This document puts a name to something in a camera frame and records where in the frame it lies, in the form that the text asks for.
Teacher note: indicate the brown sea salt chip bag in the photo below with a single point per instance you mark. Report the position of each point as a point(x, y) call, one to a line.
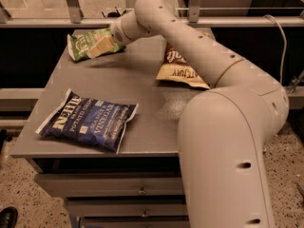
point(175, 68)

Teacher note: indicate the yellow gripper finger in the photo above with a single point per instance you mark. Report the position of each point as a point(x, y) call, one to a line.
point(104, 45)

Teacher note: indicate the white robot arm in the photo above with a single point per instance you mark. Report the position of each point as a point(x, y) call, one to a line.
point(221, 131)

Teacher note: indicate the bottom grey drawer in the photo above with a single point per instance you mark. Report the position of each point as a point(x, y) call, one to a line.
point(151, 222)

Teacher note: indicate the grey metal railing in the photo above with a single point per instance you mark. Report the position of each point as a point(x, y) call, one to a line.
point(197, 13)

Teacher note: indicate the grey drawer cabinet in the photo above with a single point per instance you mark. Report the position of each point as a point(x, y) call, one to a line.
point(149, 144)

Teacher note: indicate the top grey drawer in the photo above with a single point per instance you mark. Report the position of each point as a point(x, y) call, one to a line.
point(110, 184)

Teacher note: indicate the green jalapeno chip bag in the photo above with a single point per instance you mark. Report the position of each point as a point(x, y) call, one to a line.
point(78, 45)

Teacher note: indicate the grey drawer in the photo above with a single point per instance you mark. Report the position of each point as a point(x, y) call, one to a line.
point(128, 207)
point(110, 184)
point(151, 222)

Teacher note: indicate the blue salt vinegar chip bag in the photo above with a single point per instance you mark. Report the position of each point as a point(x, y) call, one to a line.
point(89, 121)

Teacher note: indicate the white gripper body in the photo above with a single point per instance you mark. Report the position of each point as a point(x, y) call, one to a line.
point(116, 35)

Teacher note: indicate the middle grey drawer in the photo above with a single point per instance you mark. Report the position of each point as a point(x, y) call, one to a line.
point(128, 207)

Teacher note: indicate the black shoe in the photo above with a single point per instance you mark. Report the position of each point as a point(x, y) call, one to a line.
point(8, 217)

